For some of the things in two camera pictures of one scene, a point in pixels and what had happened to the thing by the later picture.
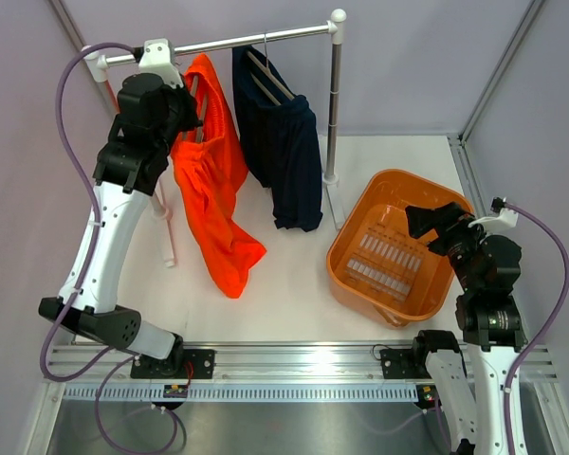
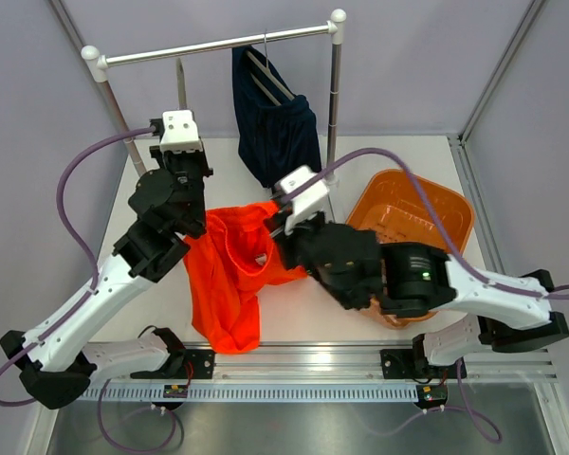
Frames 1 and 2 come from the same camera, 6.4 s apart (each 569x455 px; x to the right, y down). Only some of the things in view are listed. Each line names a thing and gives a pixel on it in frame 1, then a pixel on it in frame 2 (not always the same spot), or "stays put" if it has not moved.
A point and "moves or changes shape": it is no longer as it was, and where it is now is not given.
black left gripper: [189, 101] → [165, 157]
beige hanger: [266, 69] stays put
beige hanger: [200, 128] moves or changes shape
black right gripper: [451, 216] → [285, 243]
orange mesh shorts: [207, 165] → [229, 260]
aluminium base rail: [279, 363] stays put
